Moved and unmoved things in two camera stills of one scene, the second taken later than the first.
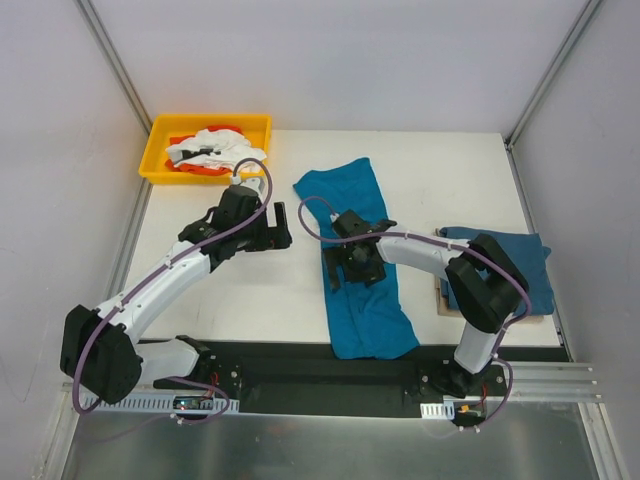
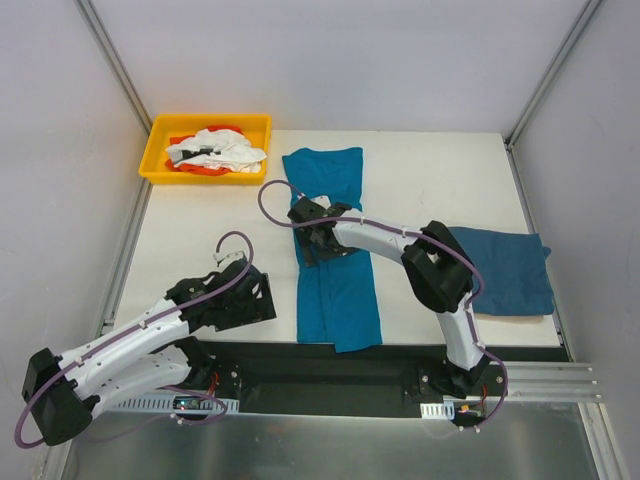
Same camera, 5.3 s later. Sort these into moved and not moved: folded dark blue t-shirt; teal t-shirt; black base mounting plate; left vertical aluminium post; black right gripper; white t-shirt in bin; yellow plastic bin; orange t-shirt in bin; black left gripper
Moved: black right gripper; teal t-shirt; black left gripper
Not moved: white t-shirt in bin; orange t-shirt in bin; folded dark blue t-shirt; yellow plastic bin; black base mounting plate; left vertical aluminium post
